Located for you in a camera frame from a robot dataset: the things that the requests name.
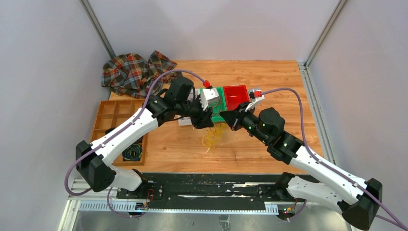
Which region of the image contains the right aluminium frame post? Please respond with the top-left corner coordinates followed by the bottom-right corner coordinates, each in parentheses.
top-left (304, 0), bottom-right (349, 69)

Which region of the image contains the plaid cloth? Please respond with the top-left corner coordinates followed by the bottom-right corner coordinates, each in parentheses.
top-left (101, 51), bottom-right (182, 99)

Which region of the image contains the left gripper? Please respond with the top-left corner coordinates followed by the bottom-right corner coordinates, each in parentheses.
top-left (177, 95), bottom-right (215, 129)

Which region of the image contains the white plastic bin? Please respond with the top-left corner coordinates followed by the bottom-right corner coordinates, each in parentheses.
top-left (178, 89), bottom-right (203, 126)

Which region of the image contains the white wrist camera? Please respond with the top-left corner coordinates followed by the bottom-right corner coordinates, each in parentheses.
top-left (199, 88), bottom-right (219, 111)
top-left (245, 88), bottom-right (265, 111)

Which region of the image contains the aluminium frame post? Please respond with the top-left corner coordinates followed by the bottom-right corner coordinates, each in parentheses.
top-left (79, 0), bottom-right (116, 59)
top-left (304, 0), bottom-right (349, 69)

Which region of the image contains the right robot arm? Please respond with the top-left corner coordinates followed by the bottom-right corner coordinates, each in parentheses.
top-left (220, 103), bottom-right (383, 231)

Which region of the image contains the yellow thin cable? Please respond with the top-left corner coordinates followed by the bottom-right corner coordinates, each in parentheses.
top-left (201, 123), bottom-right (229, 154)

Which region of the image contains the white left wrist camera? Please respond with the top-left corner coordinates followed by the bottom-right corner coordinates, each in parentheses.
top-left (199, 88), bottom-right (219, 111)

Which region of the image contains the right aluminium table rail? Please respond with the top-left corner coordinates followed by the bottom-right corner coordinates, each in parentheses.
top-left (297, 62), bottom-right (336, 165)

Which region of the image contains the wooden compartment tray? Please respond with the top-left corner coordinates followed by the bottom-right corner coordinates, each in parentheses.
top-left (90, 99), bottom-right (148, 167)

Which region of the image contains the red plastic bin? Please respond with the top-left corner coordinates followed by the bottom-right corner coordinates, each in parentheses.
top-left (223, 85), bottom-right (250, 111)

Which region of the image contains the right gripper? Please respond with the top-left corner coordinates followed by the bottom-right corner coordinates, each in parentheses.
top-left (219, 101), bottom-right (269, 145)

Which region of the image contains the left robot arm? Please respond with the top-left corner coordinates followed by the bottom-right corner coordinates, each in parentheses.
top-left (76, 77), bottom-right (219, 199)

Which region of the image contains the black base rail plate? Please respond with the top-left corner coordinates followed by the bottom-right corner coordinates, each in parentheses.
top-left (114, 173), bottom-right (299, 212)

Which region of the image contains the coiled cable bundle front right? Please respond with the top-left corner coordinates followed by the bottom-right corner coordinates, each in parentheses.
top-left (122, 144), bottom-right (143, 161)

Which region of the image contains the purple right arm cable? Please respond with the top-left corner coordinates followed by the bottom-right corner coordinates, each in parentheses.
top-left (253, 88), bottom-right (408, 231)

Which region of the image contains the green plastic bin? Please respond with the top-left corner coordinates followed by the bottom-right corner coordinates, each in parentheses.
top-left (204, 87), bottom-right (228, 123)

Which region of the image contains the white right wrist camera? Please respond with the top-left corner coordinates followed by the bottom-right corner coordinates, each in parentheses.
top-left (245, 88), bottom-right (265, 111)

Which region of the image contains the left aluminium frame post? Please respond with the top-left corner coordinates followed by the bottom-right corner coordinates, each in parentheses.
top-left (79, 0), bottom-right (116, 59)

